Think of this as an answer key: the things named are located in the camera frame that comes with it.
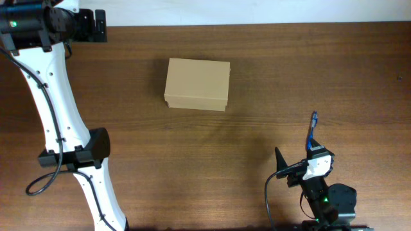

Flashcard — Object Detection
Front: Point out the blue pen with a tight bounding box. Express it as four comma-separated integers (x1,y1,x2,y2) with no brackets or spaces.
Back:
306,111,318,150

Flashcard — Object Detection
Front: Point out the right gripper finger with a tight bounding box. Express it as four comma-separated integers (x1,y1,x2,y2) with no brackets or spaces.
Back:
274,147,288,175
310,138,324,150

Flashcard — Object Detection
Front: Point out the brown cardboard box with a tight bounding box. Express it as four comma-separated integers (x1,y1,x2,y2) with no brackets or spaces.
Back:
164,58,231,112

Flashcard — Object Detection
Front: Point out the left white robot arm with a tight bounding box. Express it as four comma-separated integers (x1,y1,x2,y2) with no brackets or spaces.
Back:
1,1,129,230

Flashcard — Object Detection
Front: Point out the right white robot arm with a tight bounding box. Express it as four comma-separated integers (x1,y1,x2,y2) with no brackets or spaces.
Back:
266,139,372,230

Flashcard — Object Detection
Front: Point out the right black cable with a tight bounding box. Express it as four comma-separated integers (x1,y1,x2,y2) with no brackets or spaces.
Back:
264,162,311,231

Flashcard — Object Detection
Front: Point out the black cable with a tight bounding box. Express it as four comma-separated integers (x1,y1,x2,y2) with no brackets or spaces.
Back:
0,41,118,231
264,162,311,231

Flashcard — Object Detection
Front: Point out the left black cable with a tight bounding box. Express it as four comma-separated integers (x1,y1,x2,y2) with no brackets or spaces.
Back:
0,41,118,231

